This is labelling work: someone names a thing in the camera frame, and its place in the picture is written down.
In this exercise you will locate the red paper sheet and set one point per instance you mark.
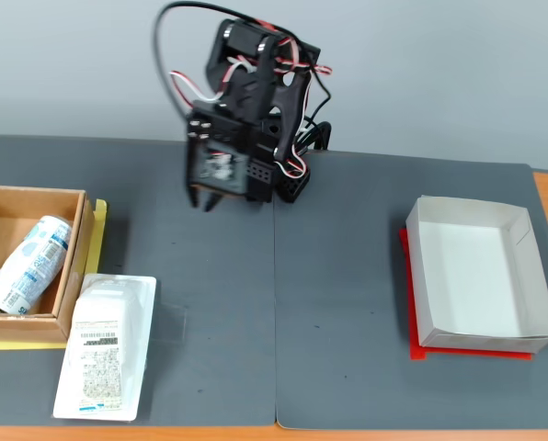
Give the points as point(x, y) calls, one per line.
point(418, 353)

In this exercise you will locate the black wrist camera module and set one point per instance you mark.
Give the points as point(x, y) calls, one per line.
point(219, 167)

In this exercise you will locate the grey table mat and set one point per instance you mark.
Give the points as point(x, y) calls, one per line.
point(163, 229)
point(347, 229)

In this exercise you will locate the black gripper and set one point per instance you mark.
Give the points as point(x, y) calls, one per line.
point(199, 130)

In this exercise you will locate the white blister package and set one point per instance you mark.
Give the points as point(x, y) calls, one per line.
point(104, 349)

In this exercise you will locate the yellow paper sheet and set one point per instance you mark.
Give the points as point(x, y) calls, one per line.
point(100, 220)

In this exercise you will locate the white blue drink can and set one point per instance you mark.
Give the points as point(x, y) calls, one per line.
point(26, 266)

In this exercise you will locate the brown cardboard box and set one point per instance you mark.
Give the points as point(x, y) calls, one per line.
point(76, 275)

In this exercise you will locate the white cardboard box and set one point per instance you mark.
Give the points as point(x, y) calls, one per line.
point(467, 275)

